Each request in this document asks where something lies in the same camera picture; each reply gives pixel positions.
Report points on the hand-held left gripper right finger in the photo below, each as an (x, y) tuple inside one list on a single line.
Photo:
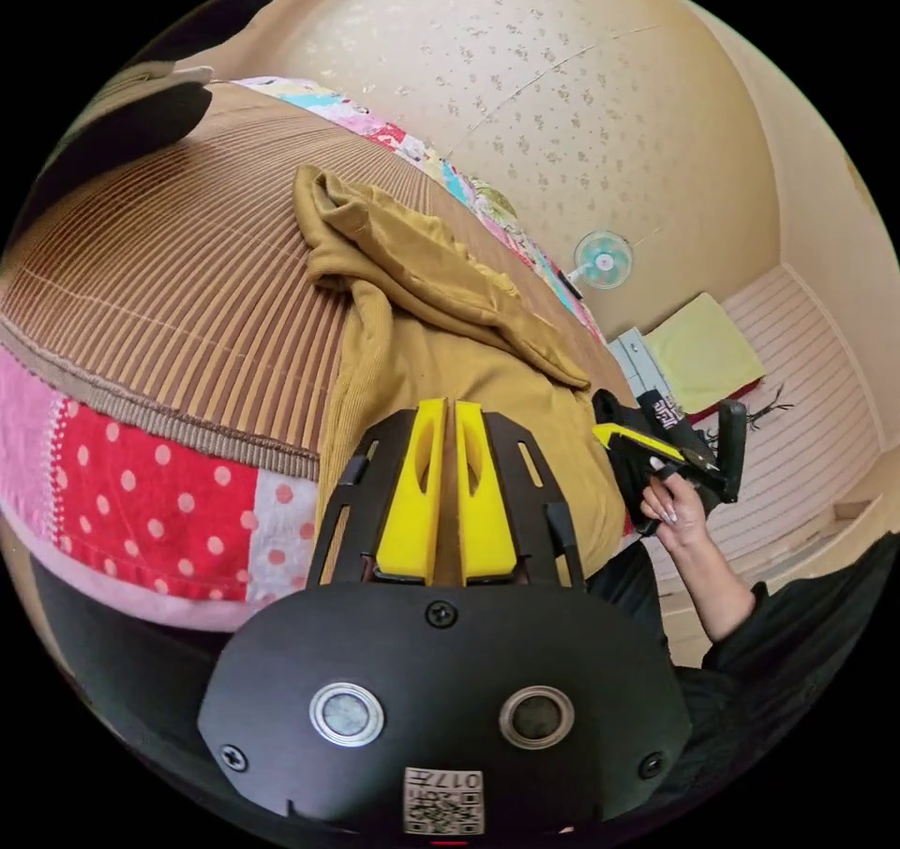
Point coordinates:
[(485, 519)]

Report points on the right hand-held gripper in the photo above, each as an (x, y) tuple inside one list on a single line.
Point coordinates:
[(633, 469)]

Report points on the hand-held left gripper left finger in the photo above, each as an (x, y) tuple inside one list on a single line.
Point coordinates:
[(408, 512)]

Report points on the yellow shirt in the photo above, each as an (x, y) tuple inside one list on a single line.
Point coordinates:
[(450, 371)]

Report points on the person's right forearm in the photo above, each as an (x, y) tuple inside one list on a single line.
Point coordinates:
[(717, 589)]

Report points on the person's right hand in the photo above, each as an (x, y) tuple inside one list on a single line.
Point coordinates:
[(675, 512)]

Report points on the light blue box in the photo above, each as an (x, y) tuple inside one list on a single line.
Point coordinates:
[(633, 360)]

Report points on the pale green cushion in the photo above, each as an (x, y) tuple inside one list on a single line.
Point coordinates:
[(703, 357)]

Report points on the white and teal fan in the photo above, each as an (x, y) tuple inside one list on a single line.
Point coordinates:
[(602, 260)]

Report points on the bed with woven mat and quilt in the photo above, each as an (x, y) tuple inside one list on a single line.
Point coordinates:
[(176, 287)]

